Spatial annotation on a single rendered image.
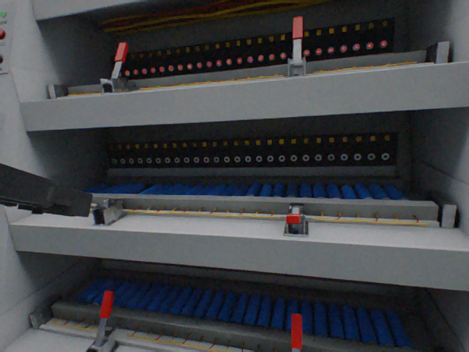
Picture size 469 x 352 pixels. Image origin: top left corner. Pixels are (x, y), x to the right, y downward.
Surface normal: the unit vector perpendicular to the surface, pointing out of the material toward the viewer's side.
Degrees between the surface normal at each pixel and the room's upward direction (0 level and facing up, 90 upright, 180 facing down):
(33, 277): 90
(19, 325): 90
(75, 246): 110
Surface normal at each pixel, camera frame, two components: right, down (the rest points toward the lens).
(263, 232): -0.07, -0.97
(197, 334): -0.25, 0.25
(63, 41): 0.97, 0.00
